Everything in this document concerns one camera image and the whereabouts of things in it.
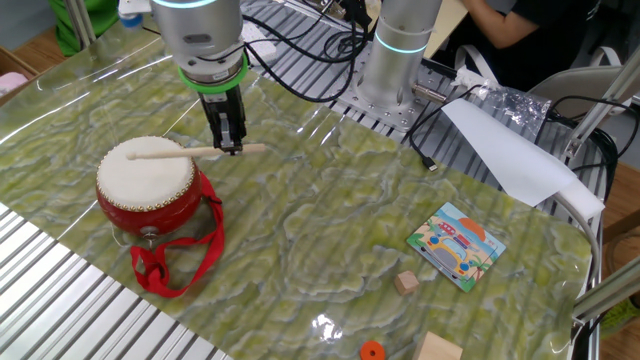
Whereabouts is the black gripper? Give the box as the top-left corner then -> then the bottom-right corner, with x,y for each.
199,85 -> 248,156

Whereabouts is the pale wooden drumstick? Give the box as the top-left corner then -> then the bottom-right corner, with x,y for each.
125,143 -> 268,161

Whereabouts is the red drum white skin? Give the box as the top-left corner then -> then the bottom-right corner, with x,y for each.
95,135 -> 204,239

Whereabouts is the green marble pattern mat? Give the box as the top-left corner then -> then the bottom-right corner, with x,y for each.
0,14 -> 601,360

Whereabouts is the green cloth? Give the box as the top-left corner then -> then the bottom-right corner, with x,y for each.
47,0 -> 121,58

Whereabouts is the silver robot mounting plate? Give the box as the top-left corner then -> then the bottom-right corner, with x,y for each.
329,57 -> 459,134

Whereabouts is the pink soft item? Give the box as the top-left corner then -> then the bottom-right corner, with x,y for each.
0,71 -> 30,99

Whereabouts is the small wooden cube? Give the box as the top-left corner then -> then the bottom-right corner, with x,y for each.
393,270 -> 420,296

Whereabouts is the bus picture puzzle board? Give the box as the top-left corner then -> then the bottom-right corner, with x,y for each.
405,201 -> 507,293

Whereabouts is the white paper sheet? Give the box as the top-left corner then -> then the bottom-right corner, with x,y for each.
441,97 -> 607,221

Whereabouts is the clear plastic bag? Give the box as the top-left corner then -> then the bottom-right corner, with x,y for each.
452,64 -> 552,137

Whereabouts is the large wooden block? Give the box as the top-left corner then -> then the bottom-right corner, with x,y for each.
412,330 -> 464,360

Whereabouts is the person in black shirt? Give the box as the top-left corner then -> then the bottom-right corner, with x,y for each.
458,0 -> 609,94

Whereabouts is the grey white chair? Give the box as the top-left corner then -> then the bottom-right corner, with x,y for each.
452,44 -> 640,119

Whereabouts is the green flange ring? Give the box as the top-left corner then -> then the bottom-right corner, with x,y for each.
177,53 -> 250,96

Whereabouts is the red drum strap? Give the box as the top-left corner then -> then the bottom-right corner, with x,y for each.
130,172 -> 226,299

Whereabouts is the wrist camera silver bracket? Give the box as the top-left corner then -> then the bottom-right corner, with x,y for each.
117,0 -> 152,30

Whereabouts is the aluminium frame post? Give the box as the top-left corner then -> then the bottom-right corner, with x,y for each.
569,254 -> 640,326
62,0 -> 97,51
563,47 -> 640,160

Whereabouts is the black usb cable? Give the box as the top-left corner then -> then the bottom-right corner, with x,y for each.
407,83 -> 484,173

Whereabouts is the orange ring disc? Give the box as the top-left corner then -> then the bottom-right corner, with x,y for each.
359,340 -> 387,360

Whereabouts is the grey hose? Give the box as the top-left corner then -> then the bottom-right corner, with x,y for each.
552,192 -> 601,296

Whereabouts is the black cable bundle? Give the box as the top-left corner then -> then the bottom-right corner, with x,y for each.
547,93 -> 640,201

